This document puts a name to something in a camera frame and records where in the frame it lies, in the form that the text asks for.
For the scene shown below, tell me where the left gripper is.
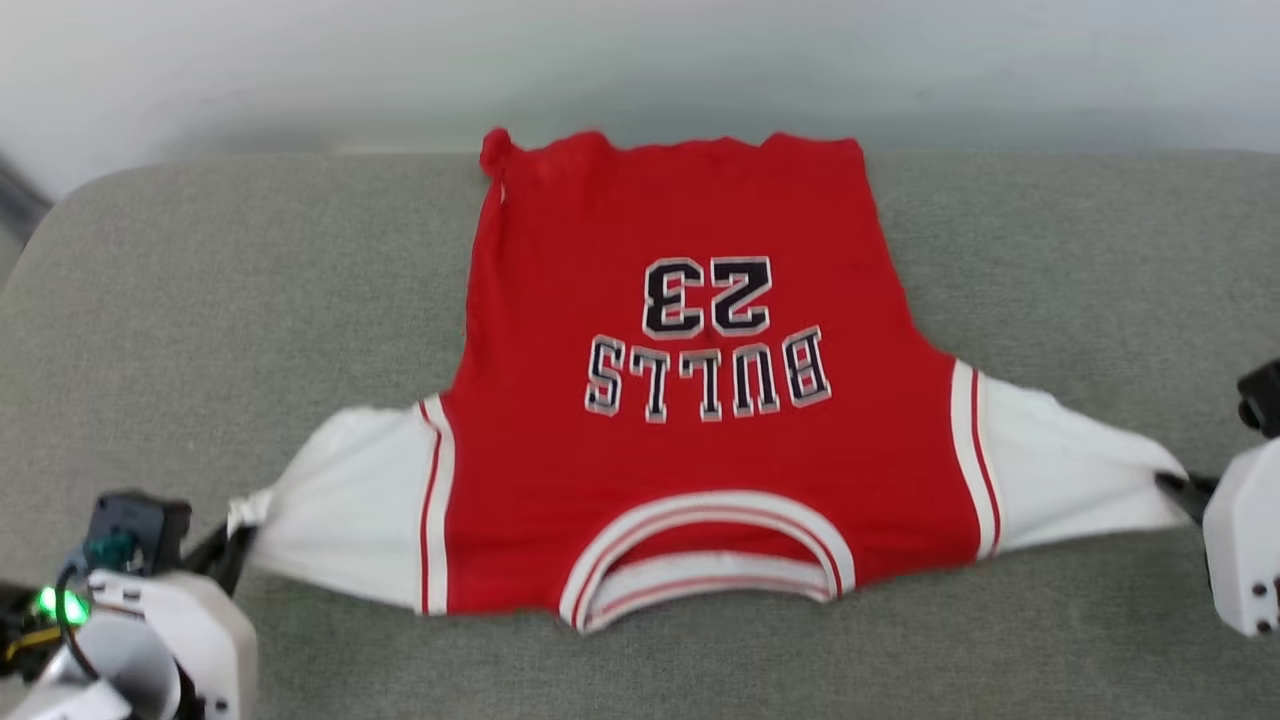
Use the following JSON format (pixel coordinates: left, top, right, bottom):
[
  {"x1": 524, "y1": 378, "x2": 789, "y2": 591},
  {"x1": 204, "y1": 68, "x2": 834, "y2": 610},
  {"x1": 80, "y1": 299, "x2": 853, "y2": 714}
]
[{"x1": 0, "y1": 520, "x2": 258, "y2": 720}]

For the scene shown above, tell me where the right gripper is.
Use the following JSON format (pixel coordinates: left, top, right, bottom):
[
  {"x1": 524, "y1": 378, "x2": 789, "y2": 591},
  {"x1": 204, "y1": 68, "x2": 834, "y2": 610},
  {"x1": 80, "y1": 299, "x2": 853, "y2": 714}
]
[{"x1": 1155, "y1": 440, "x2": 1280, "y2": 636}]

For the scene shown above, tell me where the red white Bulls jersey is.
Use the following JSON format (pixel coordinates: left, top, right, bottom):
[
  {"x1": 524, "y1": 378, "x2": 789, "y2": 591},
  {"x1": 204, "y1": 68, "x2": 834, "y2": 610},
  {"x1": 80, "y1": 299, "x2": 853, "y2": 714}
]
[{"x1": 228, "y1": 128, "x2": 1191, "y2": 636}]

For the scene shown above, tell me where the grey fabric sofa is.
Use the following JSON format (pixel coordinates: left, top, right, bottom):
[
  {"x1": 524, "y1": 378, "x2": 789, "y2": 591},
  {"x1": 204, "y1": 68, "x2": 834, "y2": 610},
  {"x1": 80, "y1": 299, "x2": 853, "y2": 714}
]
[{"x1": 0, "y1": 150, "x2": 1280, "y2": 720}]

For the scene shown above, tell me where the teal left camera connector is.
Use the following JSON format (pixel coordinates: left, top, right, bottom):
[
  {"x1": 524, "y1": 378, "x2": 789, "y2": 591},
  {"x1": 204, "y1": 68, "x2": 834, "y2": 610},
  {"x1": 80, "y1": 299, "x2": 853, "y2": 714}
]
[{"x1": 85, "y1": 533, "x2": 136, "y2": 571}]

